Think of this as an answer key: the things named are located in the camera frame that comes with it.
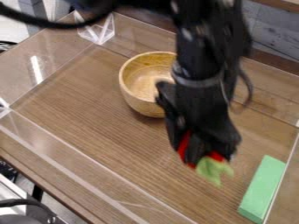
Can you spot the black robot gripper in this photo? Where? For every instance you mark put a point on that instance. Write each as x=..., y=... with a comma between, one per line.
x=199, y=109

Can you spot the red plush strawberry green leaves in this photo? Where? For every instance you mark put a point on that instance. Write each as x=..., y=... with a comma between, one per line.
x=213, y=165

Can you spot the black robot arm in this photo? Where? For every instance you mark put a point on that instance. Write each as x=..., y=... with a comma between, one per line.
x=213, y=40

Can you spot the light wooden bowl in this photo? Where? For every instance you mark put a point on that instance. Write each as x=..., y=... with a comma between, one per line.
x=139, y=74

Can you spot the green rectangular block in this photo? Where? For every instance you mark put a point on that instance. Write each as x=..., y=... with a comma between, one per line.
x=262, y=188

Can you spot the black device bottom left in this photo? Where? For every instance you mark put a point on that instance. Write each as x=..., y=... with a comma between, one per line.
x=27, y=211

